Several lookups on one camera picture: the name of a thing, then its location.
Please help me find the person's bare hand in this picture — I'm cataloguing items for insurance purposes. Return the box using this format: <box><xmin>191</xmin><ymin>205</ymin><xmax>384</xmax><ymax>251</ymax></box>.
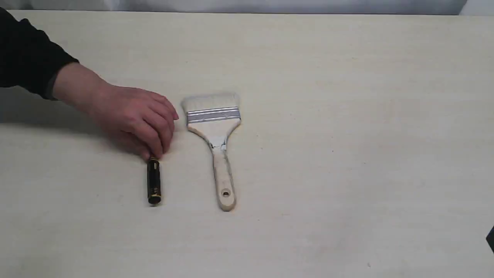
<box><xmin>84</xmin><ymin>84</ymin><xmax>179</xmax><ymax>160</ymax></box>

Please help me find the black gold handled screwdriver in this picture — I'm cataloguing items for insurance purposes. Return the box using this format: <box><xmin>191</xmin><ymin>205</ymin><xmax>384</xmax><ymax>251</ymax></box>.
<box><xmin>147</xmin><ymin>157</ymin><xmax>162</xmax><ymax>205</ymax></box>

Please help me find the wooden paint brush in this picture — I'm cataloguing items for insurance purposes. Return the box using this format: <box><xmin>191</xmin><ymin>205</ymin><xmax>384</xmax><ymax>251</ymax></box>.
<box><xmin>181</xmin><ymin>93</ymin><xmax>241</xmax><ymax>212</ymax></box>

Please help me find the forearm in black sleeve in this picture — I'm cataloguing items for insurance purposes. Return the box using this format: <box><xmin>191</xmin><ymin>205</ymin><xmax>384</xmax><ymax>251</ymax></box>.
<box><xmin>0</xmin><ymin>9</ymin><xmax>114</xmax><ymax>113</ymax></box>

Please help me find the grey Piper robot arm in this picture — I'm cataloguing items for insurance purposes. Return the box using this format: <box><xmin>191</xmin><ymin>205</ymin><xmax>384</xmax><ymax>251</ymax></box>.
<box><xmin>486</xmin><ymin>227</ymin><xmax>494</xmax><ymax>253</ymax></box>

